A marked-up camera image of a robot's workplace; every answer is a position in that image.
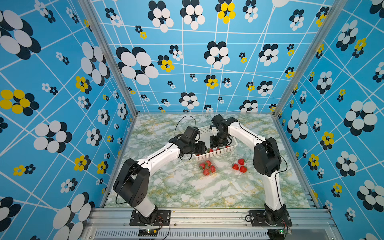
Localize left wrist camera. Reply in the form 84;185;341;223
183;126;200;142

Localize strawberry clamshell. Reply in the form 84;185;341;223
239;166;247;173
238;159;245;166

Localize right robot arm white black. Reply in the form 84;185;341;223
210;115;288;226

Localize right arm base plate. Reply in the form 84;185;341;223
245;210;293;228

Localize aluminium front frame rail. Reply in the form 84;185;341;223
81;208;342;240

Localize aluminium corner post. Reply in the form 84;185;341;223
79;0;138;119
273;0;348;119

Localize green circuit board left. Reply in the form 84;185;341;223
138;229;158;238

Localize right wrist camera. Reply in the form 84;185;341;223
211;115;225;129

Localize left aluminium corner post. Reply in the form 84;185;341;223
79;0;138;119

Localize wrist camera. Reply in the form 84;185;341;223
211;115;225;129
183;126;200;142

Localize right aluminium corner post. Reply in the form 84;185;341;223
273;0;348;119

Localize white perforated plastic basket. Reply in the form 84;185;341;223
193;125;238;161

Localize circuit board right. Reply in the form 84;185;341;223
268;229;292;240

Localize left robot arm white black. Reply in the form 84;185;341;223
113;135;207;225

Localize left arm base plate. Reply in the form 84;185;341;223
129;209;171;227

